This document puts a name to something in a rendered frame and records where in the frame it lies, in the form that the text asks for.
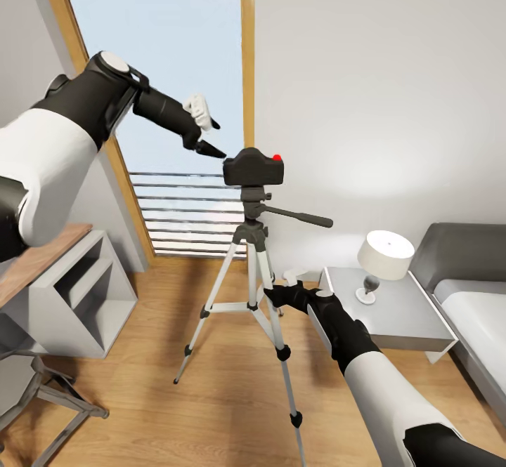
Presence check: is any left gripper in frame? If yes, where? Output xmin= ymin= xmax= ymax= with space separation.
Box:
xmin=155 ymin=95 xmax=228 ymax=159

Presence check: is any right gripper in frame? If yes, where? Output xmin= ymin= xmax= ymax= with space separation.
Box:
xmin=264 ymin=280 xmax=306 ymax=310

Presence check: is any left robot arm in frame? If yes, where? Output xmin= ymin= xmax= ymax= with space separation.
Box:
xmin=0 ymin=51 xmax=228 ymax=278

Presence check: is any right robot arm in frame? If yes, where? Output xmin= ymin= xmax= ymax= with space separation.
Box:
xmin=264 ymin=265 xmax=506 ymax=467

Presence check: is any digital camera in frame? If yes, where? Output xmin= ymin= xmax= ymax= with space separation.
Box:
xmin=223 ymin=147 xmax=285 ymax=186

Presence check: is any camera tripod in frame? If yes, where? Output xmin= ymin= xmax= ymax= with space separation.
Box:
xmin=174 ymin=185 xmax=333 ymax=467

